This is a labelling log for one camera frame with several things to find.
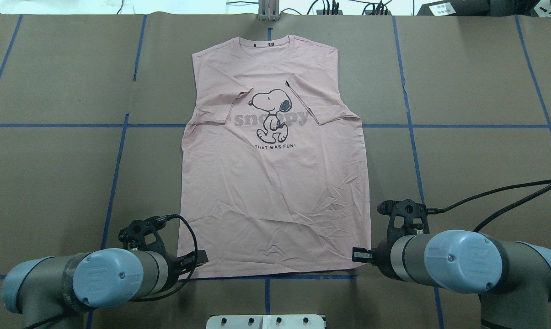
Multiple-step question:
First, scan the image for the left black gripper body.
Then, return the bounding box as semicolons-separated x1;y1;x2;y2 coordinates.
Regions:
159;253;183;289

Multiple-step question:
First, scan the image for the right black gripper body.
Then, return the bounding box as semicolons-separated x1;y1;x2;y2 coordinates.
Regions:
371;242;397;277

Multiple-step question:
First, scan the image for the pink snoopy t-shirt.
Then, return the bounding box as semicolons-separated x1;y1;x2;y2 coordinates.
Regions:
181;35;372;279

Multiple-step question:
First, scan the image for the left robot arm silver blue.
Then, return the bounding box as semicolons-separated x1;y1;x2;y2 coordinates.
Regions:
1;248;208;329

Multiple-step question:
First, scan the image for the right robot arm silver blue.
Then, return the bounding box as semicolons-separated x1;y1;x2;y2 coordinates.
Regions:
352;230;551;329

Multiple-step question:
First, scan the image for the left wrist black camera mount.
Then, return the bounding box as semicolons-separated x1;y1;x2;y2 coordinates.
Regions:
118;216;169;254

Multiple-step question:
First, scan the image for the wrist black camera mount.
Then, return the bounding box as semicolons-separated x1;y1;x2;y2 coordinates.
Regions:
376;199;430;239
118;216;169;254

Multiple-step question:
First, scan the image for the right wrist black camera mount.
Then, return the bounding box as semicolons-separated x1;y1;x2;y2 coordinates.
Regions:
376;199;430;239

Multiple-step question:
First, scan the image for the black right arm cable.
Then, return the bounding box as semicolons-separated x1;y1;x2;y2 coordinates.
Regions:
426;179;551;233

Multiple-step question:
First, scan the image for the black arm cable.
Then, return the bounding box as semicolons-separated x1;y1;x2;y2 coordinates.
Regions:
426;179;551;233
24;214;199;329

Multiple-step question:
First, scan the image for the white pedestal column with base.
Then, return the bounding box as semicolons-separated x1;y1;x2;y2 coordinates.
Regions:
206;314;327;329

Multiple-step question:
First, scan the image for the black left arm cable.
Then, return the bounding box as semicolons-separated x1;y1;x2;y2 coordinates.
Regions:
24;214;199;329

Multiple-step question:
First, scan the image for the aluminium frame post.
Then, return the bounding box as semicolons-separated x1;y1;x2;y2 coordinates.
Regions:
257;0;281;21

